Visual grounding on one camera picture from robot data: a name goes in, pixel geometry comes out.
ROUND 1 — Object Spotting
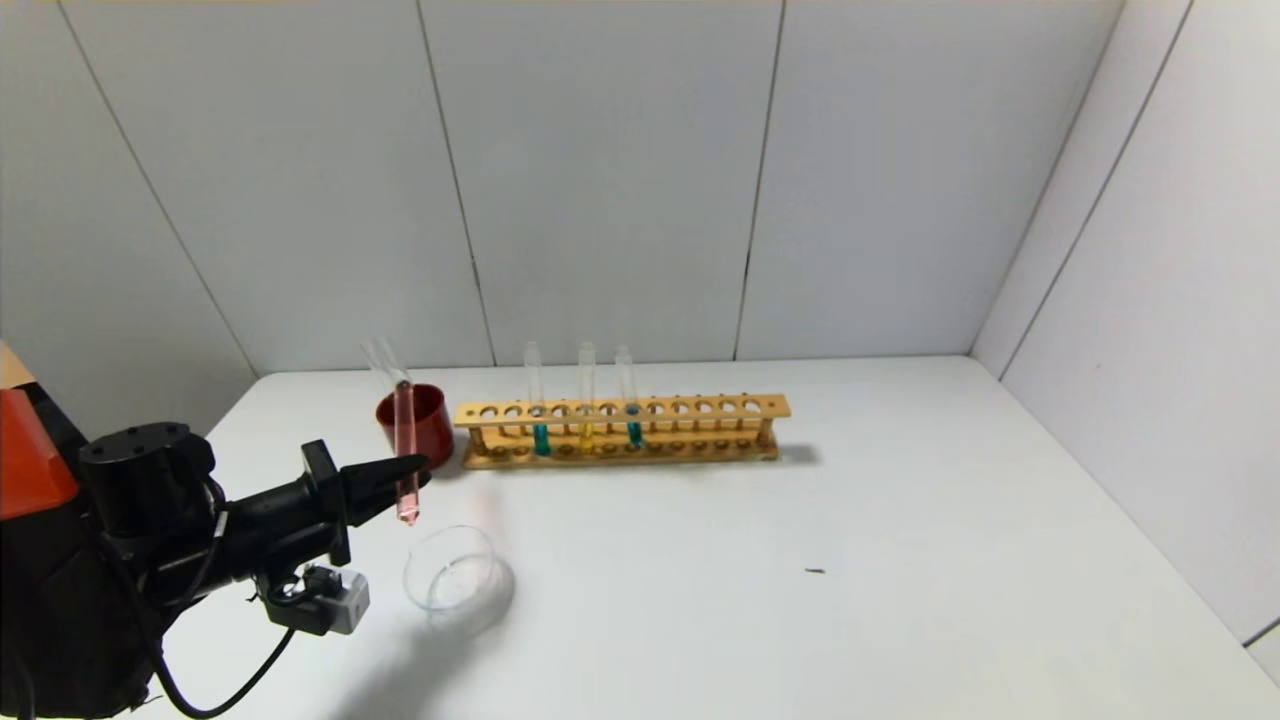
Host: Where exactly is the test tube with red pigment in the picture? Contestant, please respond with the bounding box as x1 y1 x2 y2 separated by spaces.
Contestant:
393 379 422 527

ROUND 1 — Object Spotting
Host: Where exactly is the wooden test tube rack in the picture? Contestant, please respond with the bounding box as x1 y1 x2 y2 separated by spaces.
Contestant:
455 393 791 471

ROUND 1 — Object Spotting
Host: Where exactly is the test tube with yellow pigment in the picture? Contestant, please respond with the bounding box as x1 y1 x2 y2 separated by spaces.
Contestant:
577 342 598 454

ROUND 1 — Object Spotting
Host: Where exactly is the dark red cup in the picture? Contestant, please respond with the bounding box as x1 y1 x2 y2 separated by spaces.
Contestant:
377 384 456 473

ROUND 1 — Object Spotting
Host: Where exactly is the test tube with teal-blue pigment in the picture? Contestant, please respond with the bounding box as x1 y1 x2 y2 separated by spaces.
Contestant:
615 346 644 449
524 342 553 458

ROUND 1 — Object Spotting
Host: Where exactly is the empty clear test tube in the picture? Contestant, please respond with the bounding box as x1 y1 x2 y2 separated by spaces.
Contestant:
375 337 413 393
362 340 399 393

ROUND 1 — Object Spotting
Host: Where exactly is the thick black cable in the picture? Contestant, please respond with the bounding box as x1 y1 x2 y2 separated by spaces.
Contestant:
150 600 301 720

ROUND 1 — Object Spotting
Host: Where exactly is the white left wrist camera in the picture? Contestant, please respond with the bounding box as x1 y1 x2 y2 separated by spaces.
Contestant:
262 565 371 637

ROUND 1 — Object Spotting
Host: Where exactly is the clear glass dish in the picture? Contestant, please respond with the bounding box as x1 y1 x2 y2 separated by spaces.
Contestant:
403 525 517 638

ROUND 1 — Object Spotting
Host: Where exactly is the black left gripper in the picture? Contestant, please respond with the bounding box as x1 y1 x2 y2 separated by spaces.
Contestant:
225 439 434 567

